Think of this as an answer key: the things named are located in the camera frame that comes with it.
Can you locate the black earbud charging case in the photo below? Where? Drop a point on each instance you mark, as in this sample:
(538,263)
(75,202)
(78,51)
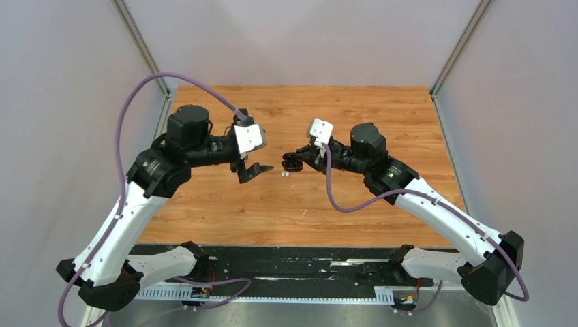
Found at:
(291,163)

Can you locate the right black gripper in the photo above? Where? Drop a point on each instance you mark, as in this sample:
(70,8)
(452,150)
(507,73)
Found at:
(312,156)

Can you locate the aluminium frame post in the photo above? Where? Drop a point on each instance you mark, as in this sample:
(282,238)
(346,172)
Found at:
(131,26)
(469,30)

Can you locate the right aluminium frame post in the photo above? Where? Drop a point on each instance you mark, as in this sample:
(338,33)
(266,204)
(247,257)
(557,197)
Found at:
(469,30)

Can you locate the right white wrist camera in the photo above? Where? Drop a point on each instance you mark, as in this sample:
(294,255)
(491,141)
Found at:
(320,132)

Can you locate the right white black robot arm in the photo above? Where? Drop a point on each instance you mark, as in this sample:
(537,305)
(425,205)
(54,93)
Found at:
(485,261)

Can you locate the left aluminium frame post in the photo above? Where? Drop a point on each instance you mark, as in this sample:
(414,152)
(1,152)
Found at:
(131,26)

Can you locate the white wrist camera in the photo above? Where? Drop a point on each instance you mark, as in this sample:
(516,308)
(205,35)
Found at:
(250,138)
(320,132)

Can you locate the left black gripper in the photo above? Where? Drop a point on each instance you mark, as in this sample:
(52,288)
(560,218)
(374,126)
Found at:
(247,174)

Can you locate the grey slotted cable duct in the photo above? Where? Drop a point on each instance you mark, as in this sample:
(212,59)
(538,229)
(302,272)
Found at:
(322,292)

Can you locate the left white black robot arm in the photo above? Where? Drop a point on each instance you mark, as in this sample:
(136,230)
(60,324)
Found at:
(107,274)

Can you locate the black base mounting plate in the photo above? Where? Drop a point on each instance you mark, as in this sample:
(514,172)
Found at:
(368,266)

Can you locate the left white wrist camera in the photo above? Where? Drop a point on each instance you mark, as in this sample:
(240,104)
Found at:
(250,138)

